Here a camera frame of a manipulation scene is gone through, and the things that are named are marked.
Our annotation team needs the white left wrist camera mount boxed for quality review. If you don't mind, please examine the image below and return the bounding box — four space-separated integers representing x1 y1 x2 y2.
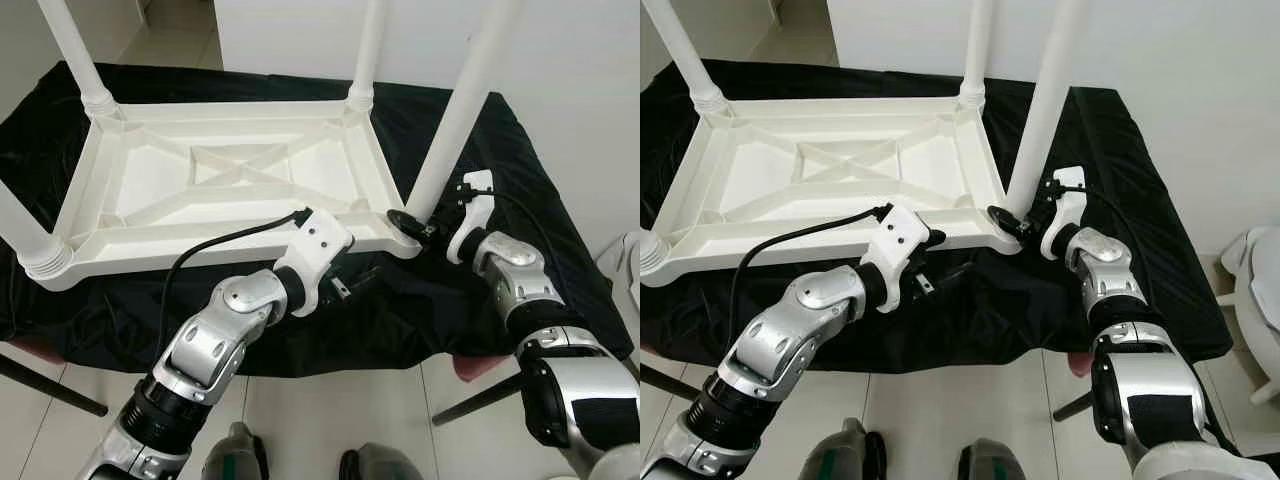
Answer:
862 205 933 313
272 208 356 316

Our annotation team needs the grey robot left foot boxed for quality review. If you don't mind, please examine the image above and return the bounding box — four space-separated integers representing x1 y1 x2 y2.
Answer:
203 422 269 480
800 418 889 480

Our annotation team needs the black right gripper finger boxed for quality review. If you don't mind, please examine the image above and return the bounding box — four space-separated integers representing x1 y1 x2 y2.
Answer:
385 208 433 244
987 204 1028 239

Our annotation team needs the white plastic children table top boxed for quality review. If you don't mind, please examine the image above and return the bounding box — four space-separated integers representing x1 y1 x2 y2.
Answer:
22 95 426 293
640 92 1023 286

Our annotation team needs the white rounded plastic object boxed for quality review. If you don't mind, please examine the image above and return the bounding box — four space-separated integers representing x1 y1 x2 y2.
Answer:
598 235 641 331
1215 225 1280 406

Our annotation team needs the grey robot right foot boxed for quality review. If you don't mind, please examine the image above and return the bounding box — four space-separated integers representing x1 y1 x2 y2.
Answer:
958 438 1041 480
340 443 426 480

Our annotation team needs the grey robot foot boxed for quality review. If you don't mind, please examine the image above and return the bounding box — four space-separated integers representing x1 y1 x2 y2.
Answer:
800 418 889 480
958 438 1041 480
340 443 426 480
203 422 269 480

